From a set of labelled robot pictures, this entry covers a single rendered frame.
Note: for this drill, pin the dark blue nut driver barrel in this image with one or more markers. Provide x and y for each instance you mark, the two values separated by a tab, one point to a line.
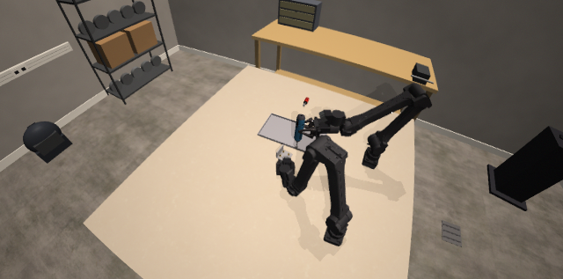
300	119

